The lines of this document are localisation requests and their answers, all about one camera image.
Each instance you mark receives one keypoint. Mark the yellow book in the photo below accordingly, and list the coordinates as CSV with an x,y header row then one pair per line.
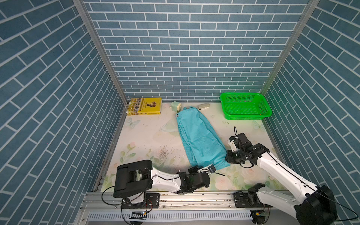
x,y
144,106

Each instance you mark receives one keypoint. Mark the green plastic basket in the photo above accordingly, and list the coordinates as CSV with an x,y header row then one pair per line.
x,y
245,106

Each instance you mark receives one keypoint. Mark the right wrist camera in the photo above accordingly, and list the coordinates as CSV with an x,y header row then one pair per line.
x,y
232,146

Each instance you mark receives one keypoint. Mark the aluminium mounting rail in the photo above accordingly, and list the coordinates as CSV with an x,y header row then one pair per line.
x,y
163,207

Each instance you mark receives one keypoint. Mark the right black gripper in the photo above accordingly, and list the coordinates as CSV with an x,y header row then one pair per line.
x,y
228,159

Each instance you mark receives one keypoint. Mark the teal long pants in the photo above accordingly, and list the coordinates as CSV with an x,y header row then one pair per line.
x,y
203,147

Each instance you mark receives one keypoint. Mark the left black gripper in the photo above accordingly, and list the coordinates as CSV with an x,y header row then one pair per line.
x,y
193,170

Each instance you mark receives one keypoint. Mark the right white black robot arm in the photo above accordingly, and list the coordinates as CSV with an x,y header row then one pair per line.
x,y
309,203

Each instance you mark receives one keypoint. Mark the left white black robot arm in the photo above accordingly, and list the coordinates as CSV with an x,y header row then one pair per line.
x,y
134,179

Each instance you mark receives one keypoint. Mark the pale green tape dispenser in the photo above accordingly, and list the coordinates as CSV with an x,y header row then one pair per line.
x,y
176,106

